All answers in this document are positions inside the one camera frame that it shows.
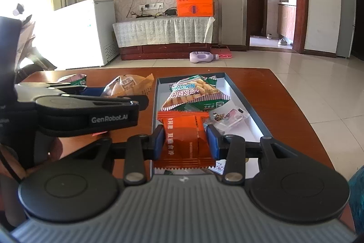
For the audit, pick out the pink floor scale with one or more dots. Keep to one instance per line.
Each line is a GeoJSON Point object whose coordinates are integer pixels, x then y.
{"type": "Point", "coordinates": [223, 51]}

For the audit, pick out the black power strip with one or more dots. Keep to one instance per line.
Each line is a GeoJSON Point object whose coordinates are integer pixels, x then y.
{"type": "Point", "coordinates": [143, 15]}

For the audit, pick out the orange snack packet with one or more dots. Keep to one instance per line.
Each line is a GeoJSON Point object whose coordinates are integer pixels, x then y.
{"type": "Point", "coordinates": [184, 143]}

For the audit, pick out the white wall outlet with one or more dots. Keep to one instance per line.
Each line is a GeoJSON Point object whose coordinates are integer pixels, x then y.
{"type": "Point", "coordinates": [150, 6]}

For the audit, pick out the silver refrigerator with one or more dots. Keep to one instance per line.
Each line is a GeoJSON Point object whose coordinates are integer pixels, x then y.
{"type": "Point", "coordinates": [347, 18]}

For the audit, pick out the white patterned cabinet cloth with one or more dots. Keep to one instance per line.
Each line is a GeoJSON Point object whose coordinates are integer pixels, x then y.
{"type": "Point", "coordinates": [162, 31]}

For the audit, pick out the brown bread packet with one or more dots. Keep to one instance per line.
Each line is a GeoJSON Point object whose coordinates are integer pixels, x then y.
{"type": "Point", "coordinates": [128, 85]}

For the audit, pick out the teal cloth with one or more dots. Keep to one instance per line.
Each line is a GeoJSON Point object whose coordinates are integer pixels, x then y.
{"type": "Point", "coordinates": [357, 200]}

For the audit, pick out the small black set-top box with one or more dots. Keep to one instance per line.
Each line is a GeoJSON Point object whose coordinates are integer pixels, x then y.
{"type": "Point", "coordinates": [172, 12]}

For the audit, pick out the clear candy packet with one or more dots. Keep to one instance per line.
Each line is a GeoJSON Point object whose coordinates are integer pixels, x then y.
{"type": "Point", "coordinates": [231, 117]}

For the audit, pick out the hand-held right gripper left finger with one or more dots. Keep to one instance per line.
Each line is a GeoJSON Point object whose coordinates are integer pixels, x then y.
{"type": "Point", "coordinates": [159, 143]}

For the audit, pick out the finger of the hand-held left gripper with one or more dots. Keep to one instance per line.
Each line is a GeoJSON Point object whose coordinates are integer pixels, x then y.
{"type": "Point", "coordinates": [139, 103]}
{"type": "Point", "coordinates": [92, 91]}

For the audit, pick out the white chest freezer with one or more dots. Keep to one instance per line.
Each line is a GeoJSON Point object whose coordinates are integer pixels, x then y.
{"type": "Point", "coordinates": [88, 32]}

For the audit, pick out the wooden kitchen cabinet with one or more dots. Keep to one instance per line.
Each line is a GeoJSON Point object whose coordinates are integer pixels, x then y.
{"type": "Point", "coordinates": [287, 22]}

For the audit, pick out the person's left hand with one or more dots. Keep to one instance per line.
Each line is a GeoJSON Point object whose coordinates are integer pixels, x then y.
{"type": "Point", "coordinates": [62, 149]}

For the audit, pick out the dark wooden television cabinet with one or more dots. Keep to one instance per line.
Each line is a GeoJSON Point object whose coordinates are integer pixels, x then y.
{"type": "Point", "coordinates": [165, 51]}

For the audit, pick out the purple detergent bottle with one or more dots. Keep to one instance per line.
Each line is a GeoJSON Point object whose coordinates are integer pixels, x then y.
{"type": "Point", "coordinates": [203, 57]}

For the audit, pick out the electric scooter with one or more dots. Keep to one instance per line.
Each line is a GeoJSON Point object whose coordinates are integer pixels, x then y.
{"type": "Point", "coordinates": [31, 55]}

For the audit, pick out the green prawn cracker bag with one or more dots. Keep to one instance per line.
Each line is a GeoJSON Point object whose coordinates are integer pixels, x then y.
{"type": "Point", "coordinates": [193, 93]}
{"type": "Point", "coordinates": [74, 80]}

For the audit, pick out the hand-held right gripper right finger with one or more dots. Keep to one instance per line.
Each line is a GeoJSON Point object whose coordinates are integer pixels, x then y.
{"type": "Point", "coordinates": [212, 142]}

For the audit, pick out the grey shallow cardboard box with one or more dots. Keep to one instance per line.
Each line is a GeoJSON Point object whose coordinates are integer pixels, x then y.
{"type": "Point", "coordinates": [250, 117]}

